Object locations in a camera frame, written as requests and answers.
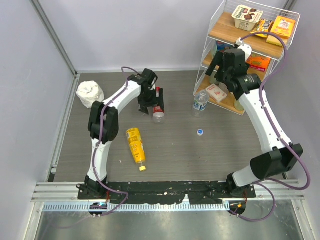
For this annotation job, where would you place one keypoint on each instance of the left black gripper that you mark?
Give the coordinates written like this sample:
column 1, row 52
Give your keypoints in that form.
column 159, row 101

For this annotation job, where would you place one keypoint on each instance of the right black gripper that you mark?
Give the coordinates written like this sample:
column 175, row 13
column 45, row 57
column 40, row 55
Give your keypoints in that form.
column 218, row 61

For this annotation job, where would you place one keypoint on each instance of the red cap clear bottle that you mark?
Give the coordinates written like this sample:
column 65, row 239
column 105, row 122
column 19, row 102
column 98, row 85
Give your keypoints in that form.
column 159, row 110

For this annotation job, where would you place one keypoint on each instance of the clear bottle blue green label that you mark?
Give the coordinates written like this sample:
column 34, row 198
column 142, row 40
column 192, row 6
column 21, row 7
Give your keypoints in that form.
column 199, row 103

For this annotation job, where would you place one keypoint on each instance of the white bottle cap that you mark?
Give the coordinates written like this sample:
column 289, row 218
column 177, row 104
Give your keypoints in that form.
column 200, row 132

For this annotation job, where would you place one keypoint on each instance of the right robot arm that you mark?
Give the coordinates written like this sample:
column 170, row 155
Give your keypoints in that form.
column 279, row 154

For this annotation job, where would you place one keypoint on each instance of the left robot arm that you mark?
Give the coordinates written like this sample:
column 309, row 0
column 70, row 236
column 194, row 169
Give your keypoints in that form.
column 103, row 127

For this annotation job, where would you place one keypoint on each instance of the yellow label bottle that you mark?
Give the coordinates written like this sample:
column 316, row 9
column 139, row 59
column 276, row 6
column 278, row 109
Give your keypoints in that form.
column 136, row 147

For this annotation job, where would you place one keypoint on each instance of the white pink small box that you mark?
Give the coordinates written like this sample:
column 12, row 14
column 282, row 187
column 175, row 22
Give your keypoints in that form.
column 216, row 93

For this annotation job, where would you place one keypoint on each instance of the blue green box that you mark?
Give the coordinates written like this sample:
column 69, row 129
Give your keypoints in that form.
column 220, row 46

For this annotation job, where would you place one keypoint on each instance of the orange snack box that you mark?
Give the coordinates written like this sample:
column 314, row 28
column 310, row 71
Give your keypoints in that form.
column 258, row 62

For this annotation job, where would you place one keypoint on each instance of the white yogurt cup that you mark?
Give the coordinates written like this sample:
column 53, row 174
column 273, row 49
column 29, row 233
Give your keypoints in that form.
column 246, row 18

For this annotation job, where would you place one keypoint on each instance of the crumpled white paper towel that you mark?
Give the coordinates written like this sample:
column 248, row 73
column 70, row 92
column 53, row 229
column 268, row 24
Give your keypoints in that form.
column 88, row 92

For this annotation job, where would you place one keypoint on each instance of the yellow candy bag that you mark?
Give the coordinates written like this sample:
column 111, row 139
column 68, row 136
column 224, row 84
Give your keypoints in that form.
column 264, row 25

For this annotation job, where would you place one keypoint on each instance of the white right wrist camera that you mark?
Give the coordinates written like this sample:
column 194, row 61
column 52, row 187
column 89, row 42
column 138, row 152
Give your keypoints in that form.
column 239, row 44

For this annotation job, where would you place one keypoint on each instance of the white wire shelf rack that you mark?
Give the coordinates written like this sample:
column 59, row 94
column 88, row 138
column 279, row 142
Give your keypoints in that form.
column 222, row 28

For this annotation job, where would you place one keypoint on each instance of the white slotted cable duct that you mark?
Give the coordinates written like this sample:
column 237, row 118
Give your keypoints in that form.
column 87, row 206

